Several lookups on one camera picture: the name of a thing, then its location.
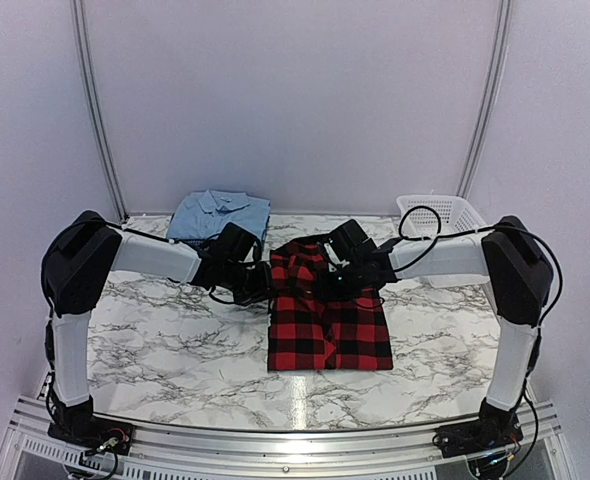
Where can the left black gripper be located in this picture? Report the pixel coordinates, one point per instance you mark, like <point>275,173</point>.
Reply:
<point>262,289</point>

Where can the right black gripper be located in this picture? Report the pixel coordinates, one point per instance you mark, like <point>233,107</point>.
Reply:
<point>326,294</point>

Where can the red black plaid shirt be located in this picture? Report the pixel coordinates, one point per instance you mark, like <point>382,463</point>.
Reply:
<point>306,333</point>

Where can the white plastic basket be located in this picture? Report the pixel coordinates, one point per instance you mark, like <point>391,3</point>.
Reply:
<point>443,214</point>

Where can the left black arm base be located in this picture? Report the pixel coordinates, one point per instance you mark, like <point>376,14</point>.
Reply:
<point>78,425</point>

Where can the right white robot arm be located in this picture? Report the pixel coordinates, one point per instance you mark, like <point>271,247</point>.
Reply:
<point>515,262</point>

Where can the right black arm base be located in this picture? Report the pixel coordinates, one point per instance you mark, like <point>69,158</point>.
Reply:
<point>494,428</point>

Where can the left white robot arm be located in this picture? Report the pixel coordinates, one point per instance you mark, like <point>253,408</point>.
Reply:
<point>77,264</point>

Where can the blue checked folded shirt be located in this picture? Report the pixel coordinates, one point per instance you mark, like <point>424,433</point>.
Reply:
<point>197,243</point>

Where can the light blue folded shirt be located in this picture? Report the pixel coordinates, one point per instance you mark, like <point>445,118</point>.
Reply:
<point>203,215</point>

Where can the left aluminium corner post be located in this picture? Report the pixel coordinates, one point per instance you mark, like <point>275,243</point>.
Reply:
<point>92,97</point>

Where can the aluminium corner post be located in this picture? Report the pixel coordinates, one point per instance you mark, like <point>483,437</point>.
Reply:
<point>489,97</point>
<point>92,97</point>

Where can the aluminium front rail frame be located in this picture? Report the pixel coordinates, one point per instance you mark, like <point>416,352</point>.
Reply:
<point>132,449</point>

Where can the right aluminium corner post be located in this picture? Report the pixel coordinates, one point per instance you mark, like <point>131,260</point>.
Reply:
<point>489,97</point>

